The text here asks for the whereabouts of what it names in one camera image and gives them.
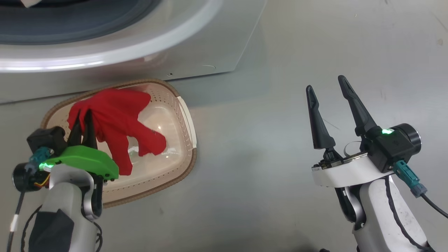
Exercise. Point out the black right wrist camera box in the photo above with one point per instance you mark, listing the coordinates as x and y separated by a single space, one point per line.
388 150

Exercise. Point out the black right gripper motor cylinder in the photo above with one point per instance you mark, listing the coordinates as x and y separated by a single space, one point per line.
411 136

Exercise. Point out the cream perforated laundry basket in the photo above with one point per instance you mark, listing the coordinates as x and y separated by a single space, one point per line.
164 164

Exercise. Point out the white front-load washing machine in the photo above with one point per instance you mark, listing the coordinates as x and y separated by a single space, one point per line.
210 42

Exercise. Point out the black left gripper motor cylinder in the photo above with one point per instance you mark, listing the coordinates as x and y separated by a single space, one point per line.
24 178

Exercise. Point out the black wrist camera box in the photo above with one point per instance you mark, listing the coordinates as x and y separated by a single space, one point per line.
388 150
45 138

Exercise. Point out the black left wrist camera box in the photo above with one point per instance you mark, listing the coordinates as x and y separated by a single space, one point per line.
45 138

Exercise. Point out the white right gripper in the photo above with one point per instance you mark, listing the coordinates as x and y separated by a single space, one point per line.
346 173

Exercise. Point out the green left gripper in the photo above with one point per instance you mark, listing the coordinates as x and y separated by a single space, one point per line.
87 159

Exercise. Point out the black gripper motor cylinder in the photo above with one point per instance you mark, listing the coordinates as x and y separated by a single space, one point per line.
24 178
411 136

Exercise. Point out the red garment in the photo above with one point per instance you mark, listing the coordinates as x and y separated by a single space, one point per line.
115 115

